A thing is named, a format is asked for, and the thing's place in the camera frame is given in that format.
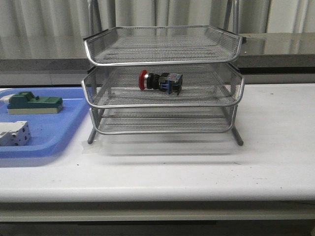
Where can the red emergency stop button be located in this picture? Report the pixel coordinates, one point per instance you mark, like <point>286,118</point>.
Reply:
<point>166,82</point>

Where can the silver mesh tray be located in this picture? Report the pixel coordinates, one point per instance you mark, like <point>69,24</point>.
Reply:
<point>204,85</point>
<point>116,121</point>
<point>122,46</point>

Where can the silver mesh top tray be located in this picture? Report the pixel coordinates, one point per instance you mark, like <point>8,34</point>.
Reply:
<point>122,46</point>

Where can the green electrical switch block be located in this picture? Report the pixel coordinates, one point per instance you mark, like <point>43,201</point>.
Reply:
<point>26,102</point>

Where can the small white plastic part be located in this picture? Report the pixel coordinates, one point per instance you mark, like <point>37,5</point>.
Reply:
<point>6,99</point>

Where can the white circuit breaker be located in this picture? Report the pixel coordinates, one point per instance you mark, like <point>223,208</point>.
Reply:
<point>14,133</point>

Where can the silver mesh bottom tray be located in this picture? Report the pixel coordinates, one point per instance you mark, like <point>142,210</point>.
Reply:
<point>116,121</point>

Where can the blue plastic tray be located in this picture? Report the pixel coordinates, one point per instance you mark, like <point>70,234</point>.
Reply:
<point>50,133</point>

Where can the silver metal rack frame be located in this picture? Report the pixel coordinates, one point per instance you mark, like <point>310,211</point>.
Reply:
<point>234,130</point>

